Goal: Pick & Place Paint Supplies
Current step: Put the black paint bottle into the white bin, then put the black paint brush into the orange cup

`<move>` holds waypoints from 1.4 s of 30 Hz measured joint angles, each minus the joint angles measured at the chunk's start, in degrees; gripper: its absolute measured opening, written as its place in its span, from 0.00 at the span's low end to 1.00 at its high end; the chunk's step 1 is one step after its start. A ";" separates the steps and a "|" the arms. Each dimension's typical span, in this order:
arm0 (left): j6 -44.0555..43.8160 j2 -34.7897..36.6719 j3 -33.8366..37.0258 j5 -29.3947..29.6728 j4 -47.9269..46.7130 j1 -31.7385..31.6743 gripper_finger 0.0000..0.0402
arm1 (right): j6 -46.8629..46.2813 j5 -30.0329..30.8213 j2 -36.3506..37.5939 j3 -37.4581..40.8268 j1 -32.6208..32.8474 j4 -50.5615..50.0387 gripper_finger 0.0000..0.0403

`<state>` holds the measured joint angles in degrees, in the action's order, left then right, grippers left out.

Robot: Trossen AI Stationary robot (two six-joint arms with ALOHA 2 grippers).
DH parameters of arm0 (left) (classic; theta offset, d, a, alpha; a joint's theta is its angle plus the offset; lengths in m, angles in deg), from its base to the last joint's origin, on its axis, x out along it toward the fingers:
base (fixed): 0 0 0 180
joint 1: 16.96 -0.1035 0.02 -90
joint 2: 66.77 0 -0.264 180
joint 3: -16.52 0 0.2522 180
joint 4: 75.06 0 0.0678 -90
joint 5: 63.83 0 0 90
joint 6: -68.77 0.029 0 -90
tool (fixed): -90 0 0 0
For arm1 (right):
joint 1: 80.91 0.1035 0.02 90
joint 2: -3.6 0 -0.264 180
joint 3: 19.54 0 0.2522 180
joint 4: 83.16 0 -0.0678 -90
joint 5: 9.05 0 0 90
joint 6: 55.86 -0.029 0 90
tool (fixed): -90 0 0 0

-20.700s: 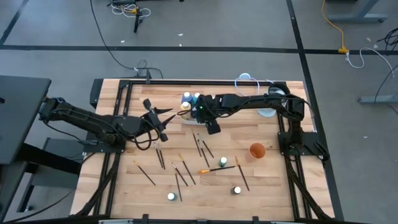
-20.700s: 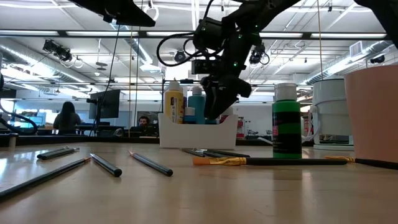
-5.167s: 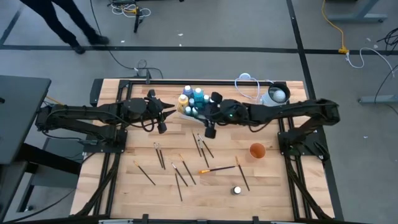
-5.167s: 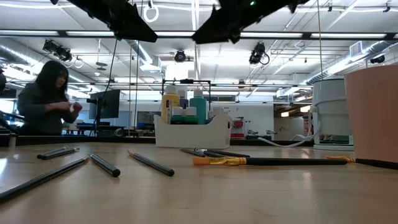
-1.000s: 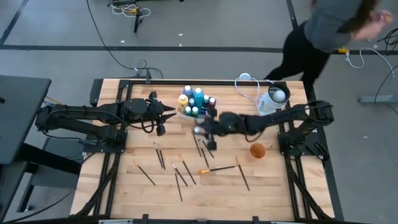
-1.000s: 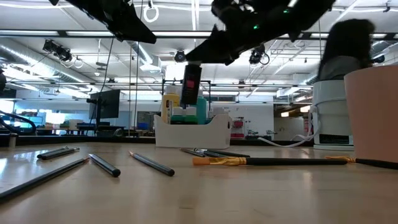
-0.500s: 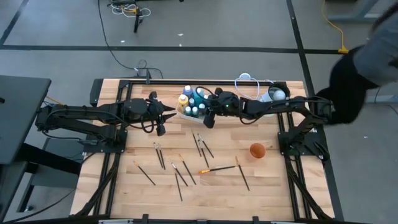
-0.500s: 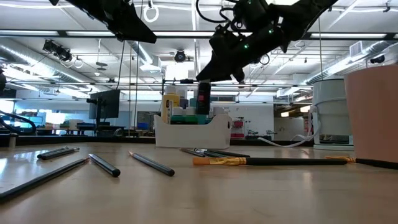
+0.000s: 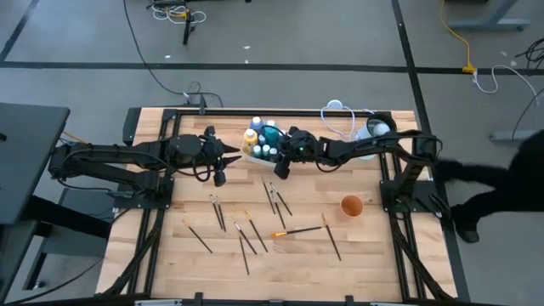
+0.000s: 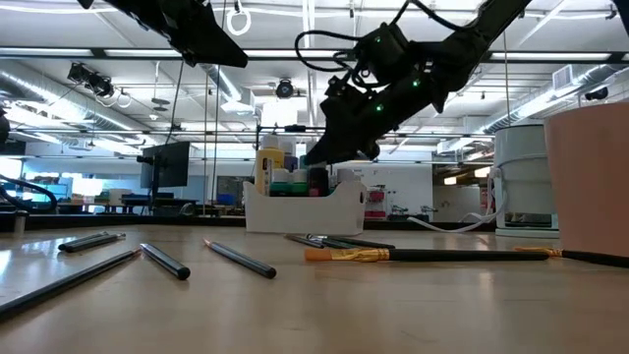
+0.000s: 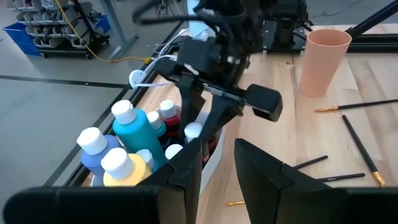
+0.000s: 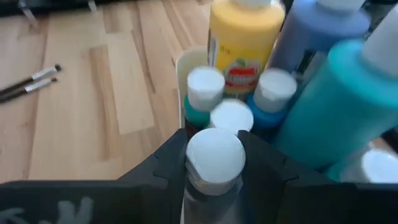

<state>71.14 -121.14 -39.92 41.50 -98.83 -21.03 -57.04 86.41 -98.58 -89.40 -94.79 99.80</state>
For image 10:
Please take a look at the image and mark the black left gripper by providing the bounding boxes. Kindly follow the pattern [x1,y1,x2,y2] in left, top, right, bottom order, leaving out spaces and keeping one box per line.
[159,0,250,69]

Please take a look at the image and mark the large purple paint bottle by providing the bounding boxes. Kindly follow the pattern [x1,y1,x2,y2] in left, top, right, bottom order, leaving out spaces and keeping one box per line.
[283,137,300,173]

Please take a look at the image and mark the green paint bottle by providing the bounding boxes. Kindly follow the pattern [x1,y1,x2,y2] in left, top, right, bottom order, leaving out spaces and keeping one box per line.
[290,168,310,197]

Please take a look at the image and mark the large yellow paint bottle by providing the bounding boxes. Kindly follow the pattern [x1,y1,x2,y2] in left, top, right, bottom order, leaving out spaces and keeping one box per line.
[254,133,285,197]

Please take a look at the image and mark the small teal paint bottle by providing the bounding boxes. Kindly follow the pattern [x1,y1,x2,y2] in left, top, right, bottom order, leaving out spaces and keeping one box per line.
[268,168,292,197]

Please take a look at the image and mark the thin black paintbrush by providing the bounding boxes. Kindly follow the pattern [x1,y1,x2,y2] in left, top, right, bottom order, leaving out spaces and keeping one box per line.
[305,233,397,250]
[0,247,143,321]
[64,233,128,254]
[283,233,326,250]
[314,236,365,251]
[57,231,110,250]

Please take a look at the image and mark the black paintbrush orange ferrule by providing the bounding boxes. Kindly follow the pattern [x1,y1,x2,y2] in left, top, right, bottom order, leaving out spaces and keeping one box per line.
[202,238,278,280]

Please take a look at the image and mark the black paintbrush silver ferrule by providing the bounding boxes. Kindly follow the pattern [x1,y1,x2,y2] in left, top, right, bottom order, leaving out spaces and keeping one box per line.
[139,242,192,282]

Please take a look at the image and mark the peach plastic cup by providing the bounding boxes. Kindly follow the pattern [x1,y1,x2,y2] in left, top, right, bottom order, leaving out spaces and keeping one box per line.
[543,101,629,260]

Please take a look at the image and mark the white plastic bin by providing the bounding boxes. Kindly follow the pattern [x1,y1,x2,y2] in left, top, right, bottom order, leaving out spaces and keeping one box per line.
[243,179,369,237]

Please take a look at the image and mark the black overhead light bar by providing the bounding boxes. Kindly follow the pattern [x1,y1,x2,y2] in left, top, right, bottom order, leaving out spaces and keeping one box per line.
[0,46,629,62]

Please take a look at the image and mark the black monitor on stand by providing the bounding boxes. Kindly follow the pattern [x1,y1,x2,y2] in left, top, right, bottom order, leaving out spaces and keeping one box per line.
[136,141,192,216]

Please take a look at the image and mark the white cylindrical desk device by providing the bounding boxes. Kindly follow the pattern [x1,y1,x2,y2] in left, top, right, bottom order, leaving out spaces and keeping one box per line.
[492,123,561,241]

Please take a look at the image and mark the white ceiling vent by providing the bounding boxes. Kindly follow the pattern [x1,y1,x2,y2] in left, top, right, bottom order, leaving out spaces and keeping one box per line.
[551,64,574,90]

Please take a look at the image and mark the silver ventilation duct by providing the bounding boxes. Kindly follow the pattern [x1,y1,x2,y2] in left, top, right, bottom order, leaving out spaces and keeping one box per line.
[484,63,629,135]
[199,62,257,115]
[0,68,148,134]

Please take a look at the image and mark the white hanging ring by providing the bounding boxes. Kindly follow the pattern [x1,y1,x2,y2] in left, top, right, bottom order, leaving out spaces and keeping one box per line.
[227,7,253,37]

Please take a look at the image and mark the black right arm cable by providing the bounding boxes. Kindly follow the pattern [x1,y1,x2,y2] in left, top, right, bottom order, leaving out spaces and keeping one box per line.
[293,29,363,75]

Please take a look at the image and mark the white device cable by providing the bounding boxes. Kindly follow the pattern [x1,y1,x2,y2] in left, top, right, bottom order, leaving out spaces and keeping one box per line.
[406,164,507,234]

